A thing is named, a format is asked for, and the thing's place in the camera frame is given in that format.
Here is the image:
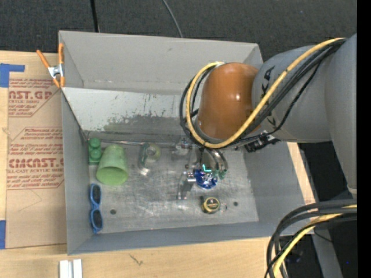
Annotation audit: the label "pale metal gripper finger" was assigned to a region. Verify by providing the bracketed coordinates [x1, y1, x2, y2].
[176, 171, 198, 201]
[171, 137, 194, 161]

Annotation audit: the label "shiny blue round thing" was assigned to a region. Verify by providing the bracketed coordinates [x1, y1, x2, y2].
[193, 169, 218, 191]

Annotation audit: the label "black and yellow tape measure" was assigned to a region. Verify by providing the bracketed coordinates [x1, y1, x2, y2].
[200, 195, 221, 215]

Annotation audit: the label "clear glass thing yellow inside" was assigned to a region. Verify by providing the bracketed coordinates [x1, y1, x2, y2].
[137, 142, 162, 177]

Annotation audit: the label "grey metal bin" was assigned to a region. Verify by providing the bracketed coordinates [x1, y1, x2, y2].
[57, 30, 305, 256]

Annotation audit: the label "light green plastic cup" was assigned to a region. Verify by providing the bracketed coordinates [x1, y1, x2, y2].
[95, 144, 129, 186]

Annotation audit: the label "green toy building block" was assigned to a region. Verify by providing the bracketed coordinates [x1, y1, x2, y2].
[88, 137, 103, 166]

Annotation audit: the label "blue sunglasses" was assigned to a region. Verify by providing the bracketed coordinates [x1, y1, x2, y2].
[89, 183, 104, 235]

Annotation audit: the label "brown cardboard board red print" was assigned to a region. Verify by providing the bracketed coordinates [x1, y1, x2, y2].
[0, 50, 68, 250]

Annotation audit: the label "black cylinder on white bracket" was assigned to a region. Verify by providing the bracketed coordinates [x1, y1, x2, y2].
[244, 131, 279, 153]

